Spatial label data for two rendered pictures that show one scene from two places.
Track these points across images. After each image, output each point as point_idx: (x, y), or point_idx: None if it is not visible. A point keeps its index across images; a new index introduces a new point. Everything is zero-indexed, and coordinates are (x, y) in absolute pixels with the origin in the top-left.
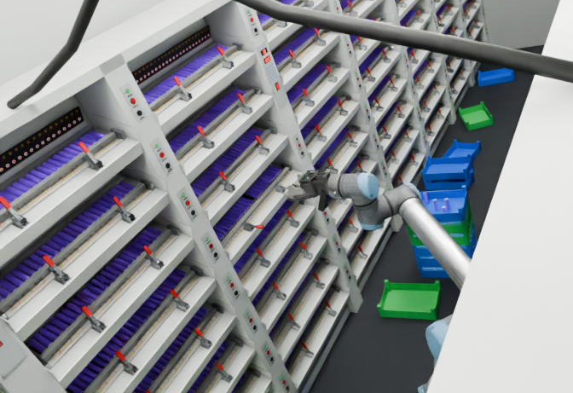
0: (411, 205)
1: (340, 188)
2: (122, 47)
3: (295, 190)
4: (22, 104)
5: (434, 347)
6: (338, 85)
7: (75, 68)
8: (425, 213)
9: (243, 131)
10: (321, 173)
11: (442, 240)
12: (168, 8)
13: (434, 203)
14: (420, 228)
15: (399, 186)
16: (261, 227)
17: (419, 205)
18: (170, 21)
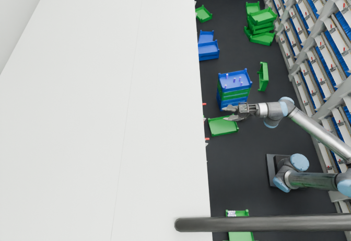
0: (297, 112)
1: (269, 114)
2: (176, 67)
3: (234, 116)
4: (183, 212)
5: (347, 191)
6: None
7: (145, 108)
8: (307, 116)
9: None
10: (252, 104)
11: (325, 132)
12: None
13: (234, 80)
14: (308, 126)
15: (283, 100)
16: (208, 139)
17: (301, 112)
18: (186, 20)
